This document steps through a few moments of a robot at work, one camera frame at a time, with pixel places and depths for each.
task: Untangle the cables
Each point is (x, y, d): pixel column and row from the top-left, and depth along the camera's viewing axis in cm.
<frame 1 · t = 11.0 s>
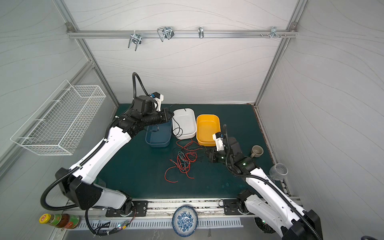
left hand: (175, 111, 73), fingers closed
right hand: (207, 148, 77), fingers closed
blue plastic bin: (161, 138, 100), point 2 cm above the table
white plastic bin: (187, 123, 109), on the table
yellow plastic bin: (206, 125, 105), point 4 cm above the table
beige mug: (256, 151, 92), point 4 cm above the table
clear glass jar: (278, 171, 70), point 19 cm above the table

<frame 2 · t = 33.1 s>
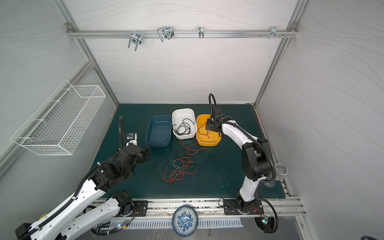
left hand: (141, 144, 75), fingers open
right hand: (212, 121, 94), fingers closed
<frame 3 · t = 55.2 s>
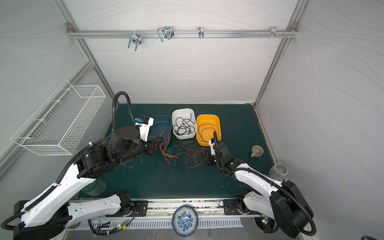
left hand: (164, 136, 61), fingers closed
right hand: (205, 152, 85), fingers closed
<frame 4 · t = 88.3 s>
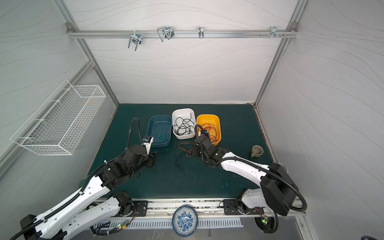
left hand: (155, 148, 76), fingers open
right hand: (194, 144, 85), fingers closed
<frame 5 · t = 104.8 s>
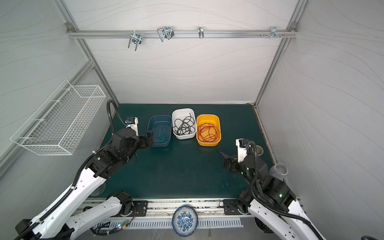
left hand: (146, 129, 72), fingers open
right hand: (232, 148, 68), fingers open
